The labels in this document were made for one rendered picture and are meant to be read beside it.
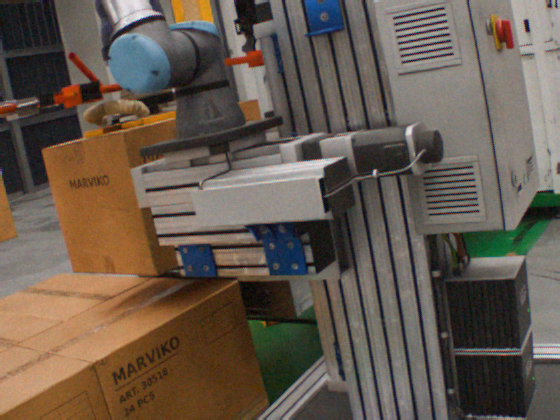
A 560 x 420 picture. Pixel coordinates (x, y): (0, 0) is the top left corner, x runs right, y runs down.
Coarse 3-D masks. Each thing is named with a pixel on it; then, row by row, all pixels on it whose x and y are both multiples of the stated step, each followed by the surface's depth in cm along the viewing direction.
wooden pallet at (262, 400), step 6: (264, 396) 207; (252, 402) 203; (258, 402) 205; (264, 402) 207; (246, 408) 200; (252, 408) 202; (258, 408) 204; (264, 408) 207; (240, 414) 197; (246, 414) 199; (252, 414) 202; (258, 414) 204
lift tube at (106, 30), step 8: (96, 0) 187; (152, 0) 189; (96, 8) 188; (152, 8) 188; (160, 8) 191; (104, 16) 187; (104, 24) 187; (104, 32) 188; (112, 32) 186; (104, 40) 189
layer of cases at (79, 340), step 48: (48, 288) 238; (96, 288) 224; (144, 288) 212; (192, 288) 202; (0, 336) 189; (48, 336) 180; (96, 336) 173; (144, 336) 168; (192, 336) 183; (240, 336) 200; (0, 384) 149; (48, 384) 144; (96, 384) 154; (144, 384) 167; (192, 384) 182; (240, 384) 198
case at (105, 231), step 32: (128, 128) 173; (160, 128) 176; (64, 160) 183; (96, 160) 174; (128, 160) 167; (64, 192) 187; (96, 192) 178; (128, 192) 170; (64, 224) 192; (96, 224) 182; (128, 224) 173; (96, 256) 186; (128, 256) 177; (160, 256) 174
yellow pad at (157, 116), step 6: (150, 108) 188; (156, 108) 188; (156, 114) 185; (162, 114) 185; (168, 114) 187; (174, 114) 188; (132, 120) 185; (138, 120) 180; (144, 120) 179; (150, 120) 181; (156, 120) 183; (162, 120) 185; (126, 126) 183; (132, 126) 182
